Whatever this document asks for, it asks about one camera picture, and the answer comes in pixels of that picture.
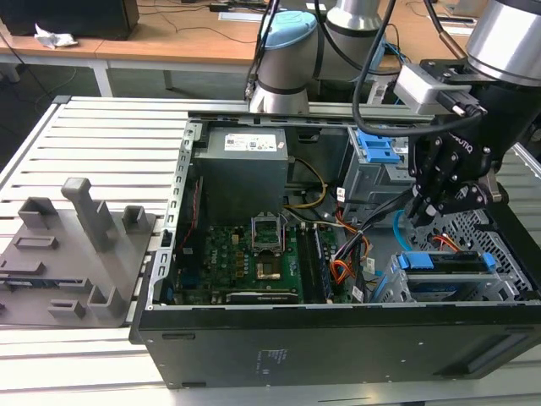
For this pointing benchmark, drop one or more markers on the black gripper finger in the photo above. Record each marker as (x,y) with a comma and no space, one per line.
(477,194)
(435,169)

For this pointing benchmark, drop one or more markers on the hard disk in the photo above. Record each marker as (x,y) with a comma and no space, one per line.
(456,262)

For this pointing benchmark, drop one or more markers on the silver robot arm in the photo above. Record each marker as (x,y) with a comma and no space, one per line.
(283,63)

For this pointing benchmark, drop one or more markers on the metal disk bay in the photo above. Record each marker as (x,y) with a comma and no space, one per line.
(486,289)

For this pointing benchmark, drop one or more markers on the black RAM slot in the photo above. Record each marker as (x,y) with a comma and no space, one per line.
(305,266)
(322,270)

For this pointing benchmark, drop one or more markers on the blue drive cage latch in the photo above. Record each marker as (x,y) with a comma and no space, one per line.
(378,148)

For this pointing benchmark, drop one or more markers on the metal drive cage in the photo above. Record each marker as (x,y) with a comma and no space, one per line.
(372,186)

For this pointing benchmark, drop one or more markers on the CPU socket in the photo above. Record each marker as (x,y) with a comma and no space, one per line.
(269,270)

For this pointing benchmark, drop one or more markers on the grey power supply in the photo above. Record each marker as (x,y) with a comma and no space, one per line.
(236,182)

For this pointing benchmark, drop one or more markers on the black PC case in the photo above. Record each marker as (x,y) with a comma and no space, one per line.
(338,351)

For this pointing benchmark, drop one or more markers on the black graphics card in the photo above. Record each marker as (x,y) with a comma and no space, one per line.
(262,297)

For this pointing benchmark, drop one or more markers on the green motherboard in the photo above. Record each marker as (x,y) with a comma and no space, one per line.
(230,262)

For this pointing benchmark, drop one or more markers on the wooden desk white legs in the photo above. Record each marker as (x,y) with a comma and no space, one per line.
(169,42)

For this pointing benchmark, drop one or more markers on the grey parts rack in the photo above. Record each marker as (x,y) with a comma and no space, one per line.
(63,262)

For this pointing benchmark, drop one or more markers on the black box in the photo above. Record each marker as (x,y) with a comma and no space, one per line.
(67,17)

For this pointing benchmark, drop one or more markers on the crumpled white paper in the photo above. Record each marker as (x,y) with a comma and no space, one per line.
(55,39)

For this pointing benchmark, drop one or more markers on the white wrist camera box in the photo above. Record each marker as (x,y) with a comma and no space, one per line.
(418,86)

